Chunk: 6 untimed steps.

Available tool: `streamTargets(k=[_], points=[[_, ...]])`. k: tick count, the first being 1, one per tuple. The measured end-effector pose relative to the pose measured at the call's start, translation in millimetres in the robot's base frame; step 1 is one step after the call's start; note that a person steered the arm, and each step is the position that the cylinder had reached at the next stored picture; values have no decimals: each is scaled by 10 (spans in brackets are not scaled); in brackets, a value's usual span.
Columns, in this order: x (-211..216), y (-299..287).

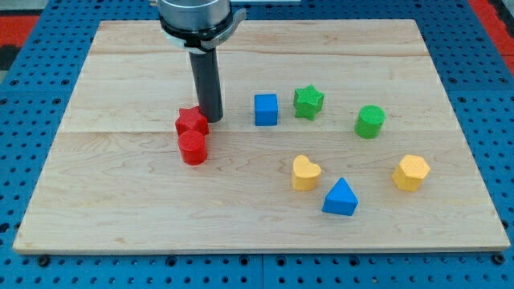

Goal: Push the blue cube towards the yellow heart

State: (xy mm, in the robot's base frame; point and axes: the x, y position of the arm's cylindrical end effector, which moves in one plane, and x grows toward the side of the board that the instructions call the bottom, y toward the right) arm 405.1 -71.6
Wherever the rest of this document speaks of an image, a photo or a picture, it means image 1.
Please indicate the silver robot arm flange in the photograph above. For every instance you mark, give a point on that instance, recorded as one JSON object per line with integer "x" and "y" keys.
{"x": 198, "y": 26}

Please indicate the blue cube block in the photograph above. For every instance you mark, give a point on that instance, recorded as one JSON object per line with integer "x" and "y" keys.
{"x": 266, "y": 109}

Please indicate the yellow heart block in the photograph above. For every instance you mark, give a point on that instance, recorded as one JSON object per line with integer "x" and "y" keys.
{"x": 305, "y": 174}

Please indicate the red cylinder block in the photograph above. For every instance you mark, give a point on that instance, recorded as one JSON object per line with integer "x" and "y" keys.
{"x": 192, "y": 145}

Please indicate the green star block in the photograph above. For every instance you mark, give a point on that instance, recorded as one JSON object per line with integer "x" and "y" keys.
{"x": 307, "y": 102}

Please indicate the red star block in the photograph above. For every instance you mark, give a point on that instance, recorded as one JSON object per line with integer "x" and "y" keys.
{"x": 191, "y": 119}

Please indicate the light wooden board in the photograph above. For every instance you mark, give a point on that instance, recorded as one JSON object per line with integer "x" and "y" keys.
{"x": 114, "y": 182}

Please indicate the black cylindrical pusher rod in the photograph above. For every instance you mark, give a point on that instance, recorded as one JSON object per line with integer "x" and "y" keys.
{"x": 207, "y": 84}

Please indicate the blue triangle block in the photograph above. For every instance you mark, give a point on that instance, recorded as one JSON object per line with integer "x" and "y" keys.
{"x": 340, "y": 199}

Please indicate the green cylinder block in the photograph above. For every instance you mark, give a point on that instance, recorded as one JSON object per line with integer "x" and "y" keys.
{"x": 369, "y": 121}

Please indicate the yellow hexagon block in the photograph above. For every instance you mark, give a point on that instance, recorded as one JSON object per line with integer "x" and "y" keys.
{"x": 410, "y": 173}

